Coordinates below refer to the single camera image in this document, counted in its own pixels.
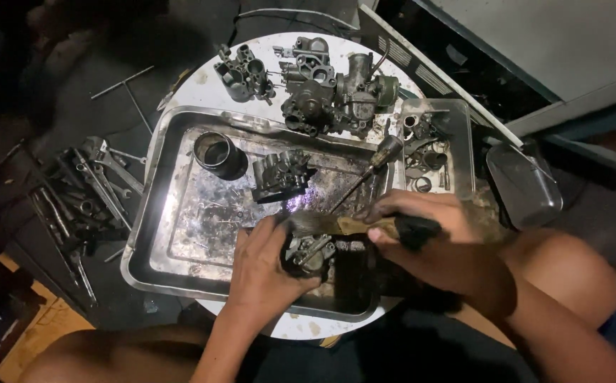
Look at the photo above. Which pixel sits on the person's right hand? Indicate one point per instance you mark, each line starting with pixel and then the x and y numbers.
pixel 446 239

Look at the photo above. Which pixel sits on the dark round carburetor body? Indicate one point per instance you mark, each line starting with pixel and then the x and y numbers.
pixel 308 109

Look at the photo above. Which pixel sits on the black cylindrical sleeve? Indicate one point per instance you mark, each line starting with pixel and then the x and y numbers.
pixel 217 154

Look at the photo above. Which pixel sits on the carburetor with green cap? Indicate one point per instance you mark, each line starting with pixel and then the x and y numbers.
pixel 361 93

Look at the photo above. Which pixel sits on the grey metal cabinet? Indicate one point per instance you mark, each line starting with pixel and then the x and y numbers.
pixel 526 48

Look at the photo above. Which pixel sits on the person's right leg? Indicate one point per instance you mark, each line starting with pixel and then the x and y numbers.
pixel 579 276

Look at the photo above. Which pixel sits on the grey carburetor cover casting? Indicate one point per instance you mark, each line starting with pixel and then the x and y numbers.
pixel 308 64

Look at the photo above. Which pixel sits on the large steel tray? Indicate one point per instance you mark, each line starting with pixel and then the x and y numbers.
pixel 201 223

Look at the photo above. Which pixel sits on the small carburetor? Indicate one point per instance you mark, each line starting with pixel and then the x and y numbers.
pixel 308 255

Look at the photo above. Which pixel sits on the person's left leg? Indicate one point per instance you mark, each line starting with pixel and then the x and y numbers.
pixel 127 356

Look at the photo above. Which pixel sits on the heap of steel wrenches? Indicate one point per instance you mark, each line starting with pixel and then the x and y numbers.
pixel 87 197

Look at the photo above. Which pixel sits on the person's leg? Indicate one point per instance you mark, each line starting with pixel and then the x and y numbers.
pixel 127 356
pixel 579 276

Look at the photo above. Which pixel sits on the person's left hand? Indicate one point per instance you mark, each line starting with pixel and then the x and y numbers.
pixel 257 271

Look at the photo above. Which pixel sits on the person's black shorts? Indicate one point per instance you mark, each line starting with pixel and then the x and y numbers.
pixel 382 351

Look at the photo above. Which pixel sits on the heap of small metal parts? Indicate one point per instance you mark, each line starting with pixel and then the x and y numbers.
pixel 428 154

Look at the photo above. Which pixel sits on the clear plastic parts container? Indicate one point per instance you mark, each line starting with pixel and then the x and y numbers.
pixel 459 159

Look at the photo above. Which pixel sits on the empty clear plastic container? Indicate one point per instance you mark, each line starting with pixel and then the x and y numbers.
pixel 523 183

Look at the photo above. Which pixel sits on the grey open carburetor body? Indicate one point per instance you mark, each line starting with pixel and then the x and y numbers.
pixel 244 74

